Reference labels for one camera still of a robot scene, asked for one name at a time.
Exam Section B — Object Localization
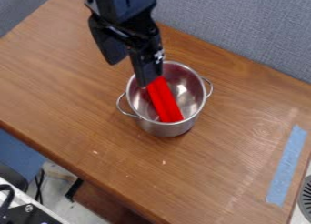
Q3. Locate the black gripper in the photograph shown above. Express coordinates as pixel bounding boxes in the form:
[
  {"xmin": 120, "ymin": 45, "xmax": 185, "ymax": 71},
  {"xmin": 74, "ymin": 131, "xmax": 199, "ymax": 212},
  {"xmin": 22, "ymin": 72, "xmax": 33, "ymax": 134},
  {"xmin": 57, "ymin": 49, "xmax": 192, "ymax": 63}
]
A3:
[{"xmin": 85, "ymin": 0, "xmax": 164, "ymax": 87}]

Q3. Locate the silver metal pot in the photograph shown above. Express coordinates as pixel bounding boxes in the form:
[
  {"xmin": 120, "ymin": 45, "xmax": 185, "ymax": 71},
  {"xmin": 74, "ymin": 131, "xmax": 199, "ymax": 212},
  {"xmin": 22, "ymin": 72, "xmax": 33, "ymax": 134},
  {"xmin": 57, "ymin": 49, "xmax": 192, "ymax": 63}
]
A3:
[{"xmin": 116, "ymin": 61, "xmax": 213, "ymax": 137}]

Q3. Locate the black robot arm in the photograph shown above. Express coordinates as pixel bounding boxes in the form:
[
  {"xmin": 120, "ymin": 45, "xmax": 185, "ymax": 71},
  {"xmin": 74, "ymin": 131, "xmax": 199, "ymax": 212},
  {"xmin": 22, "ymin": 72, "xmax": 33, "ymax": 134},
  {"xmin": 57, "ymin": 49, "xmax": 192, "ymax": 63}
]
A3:
[{"xmin": 85, "ymin": 0, "xmax": 164, "ymax": 87}]

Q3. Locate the red rectangular block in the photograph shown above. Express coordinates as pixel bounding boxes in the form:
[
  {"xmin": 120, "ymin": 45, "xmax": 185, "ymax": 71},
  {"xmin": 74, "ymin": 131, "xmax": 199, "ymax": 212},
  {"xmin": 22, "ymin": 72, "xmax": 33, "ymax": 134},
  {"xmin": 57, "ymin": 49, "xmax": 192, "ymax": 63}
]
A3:
[{"xmin": 146, "ymin": 76, "xmax": 182, "ymax": 123}]

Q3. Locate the blue tape strip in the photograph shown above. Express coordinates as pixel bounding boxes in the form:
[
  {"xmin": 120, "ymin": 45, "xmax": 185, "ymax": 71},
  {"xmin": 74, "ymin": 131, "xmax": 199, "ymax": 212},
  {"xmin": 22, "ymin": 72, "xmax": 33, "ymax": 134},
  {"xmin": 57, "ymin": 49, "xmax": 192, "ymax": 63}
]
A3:
[{"xmin": 265, "ymin": 125, "xmax": 307, "ymax": 207}]

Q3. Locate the grey fan grille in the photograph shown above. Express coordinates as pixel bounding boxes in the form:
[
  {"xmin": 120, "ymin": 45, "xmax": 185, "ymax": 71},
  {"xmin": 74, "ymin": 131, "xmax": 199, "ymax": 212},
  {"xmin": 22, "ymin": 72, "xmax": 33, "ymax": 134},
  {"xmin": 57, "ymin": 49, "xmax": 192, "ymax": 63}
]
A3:
[{"xmin": 297, "ymin": 175, "xmax": 311, "ymax": 222}]

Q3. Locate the black cable under table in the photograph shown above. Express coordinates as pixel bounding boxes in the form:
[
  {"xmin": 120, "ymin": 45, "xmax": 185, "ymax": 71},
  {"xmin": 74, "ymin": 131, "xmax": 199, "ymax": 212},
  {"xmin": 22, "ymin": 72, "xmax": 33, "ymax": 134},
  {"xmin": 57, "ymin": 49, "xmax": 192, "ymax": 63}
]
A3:
[{"xmin": 33, "ymin": 168, "xmax": 46, "ymax": 205}]

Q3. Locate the black device with handle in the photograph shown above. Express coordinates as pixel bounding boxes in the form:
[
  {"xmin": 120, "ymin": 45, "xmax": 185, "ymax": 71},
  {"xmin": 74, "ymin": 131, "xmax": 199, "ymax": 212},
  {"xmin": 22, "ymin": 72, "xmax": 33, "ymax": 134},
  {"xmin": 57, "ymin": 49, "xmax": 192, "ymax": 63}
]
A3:
[{"xmin": 0, "ymin": 184, "xmax": 62, "ymax": 224}]

